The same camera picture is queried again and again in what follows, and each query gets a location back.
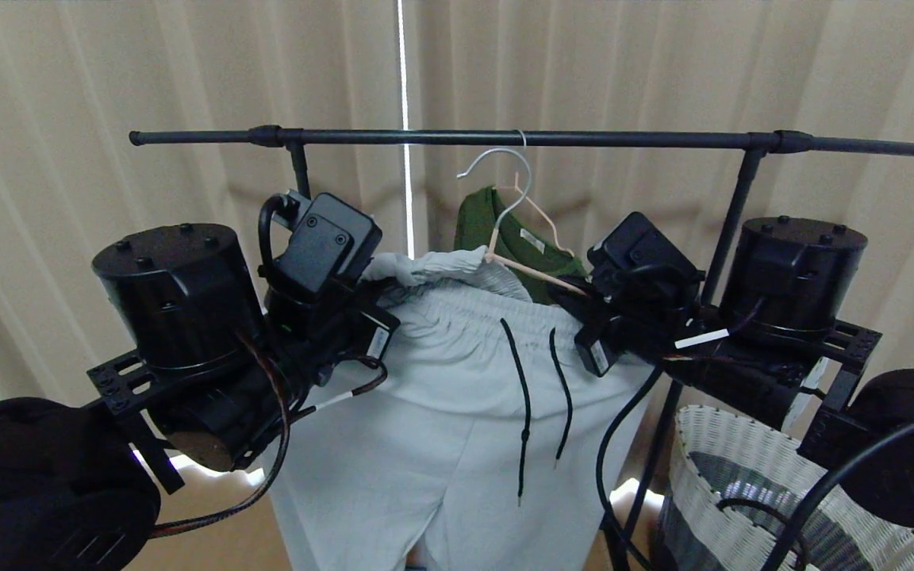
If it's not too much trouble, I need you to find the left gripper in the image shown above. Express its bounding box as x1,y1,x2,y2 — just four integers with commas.
152,305,401,473

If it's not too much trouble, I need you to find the pink clothes hanger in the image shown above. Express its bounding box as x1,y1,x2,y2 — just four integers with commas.
457,148,587,297
497,129,577,256

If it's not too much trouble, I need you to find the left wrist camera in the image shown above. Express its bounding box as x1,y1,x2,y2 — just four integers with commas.
265,193,384,318

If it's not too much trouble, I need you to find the green printed shirt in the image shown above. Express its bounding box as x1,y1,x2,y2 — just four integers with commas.
455,186,589,306

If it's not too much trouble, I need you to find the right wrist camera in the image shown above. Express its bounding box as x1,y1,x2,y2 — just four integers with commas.
586,210,705,306

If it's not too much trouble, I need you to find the white laundry basket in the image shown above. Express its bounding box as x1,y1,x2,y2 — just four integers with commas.
651,404,914,571

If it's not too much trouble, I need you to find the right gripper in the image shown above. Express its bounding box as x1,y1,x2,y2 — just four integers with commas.
576,305,803,429

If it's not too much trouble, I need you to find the beige curtain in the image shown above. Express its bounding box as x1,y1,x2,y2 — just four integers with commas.
0,0,914,477

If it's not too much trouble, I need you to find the black clothes rack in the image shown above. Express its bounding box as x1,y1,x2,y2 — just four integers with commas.
129,125,914,571

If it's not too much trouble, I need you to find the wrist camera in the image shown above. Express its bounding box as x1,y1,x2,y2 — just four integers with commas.
265,193,384,318
586,210,705,306

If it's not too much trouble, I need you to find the pale grey garment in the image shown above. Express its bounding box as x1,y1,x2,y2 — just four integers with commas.
263,246,656,571

